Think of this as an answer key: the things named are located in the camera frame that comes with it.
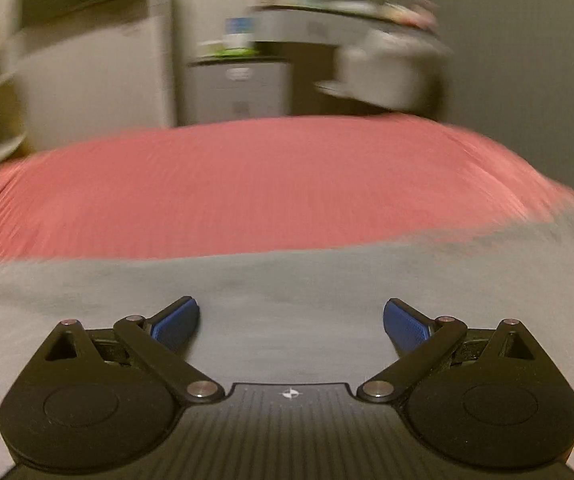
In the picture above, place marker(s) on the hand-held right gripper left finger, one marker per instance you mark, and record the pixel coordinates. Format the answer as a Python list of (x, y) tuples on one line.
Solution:
[(177, 324)]

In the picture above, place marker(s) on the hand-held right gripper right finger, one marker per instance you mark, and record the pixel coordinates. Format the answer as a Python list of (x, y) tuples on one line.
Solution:
[(405, 327)]

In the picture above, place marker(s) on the grey pants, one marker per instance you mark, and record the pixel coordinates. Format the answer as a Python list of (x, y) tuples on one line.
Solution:
[(287, 280)]

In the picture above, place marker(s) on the red ribbed bedspread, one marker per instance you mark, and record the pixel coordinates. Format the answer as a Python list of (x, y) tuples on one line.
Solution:
[(267, 185)]

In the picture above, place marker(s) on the grey cabinet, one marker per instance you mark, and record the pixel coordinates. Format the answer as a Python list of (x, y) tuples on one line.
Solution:
[(239, 90)]

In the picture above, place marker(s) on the white chair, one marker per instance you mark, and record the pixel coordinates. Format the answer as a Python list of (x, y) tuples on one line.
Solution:
[(392, 72)]

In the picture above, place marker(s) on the white tall cabinet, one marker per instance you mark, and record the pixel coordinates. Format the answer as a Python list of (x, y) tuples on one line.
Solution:
[(117, 70)]

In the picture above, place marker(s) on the blue white box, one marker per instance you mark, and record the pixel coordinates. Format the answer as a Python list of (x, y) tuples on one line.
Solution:
[(238, 31)]

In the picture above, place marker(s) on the white desk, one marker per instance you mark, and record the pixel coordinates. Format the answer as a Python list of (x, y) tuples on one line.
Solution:
[(317, 22)]

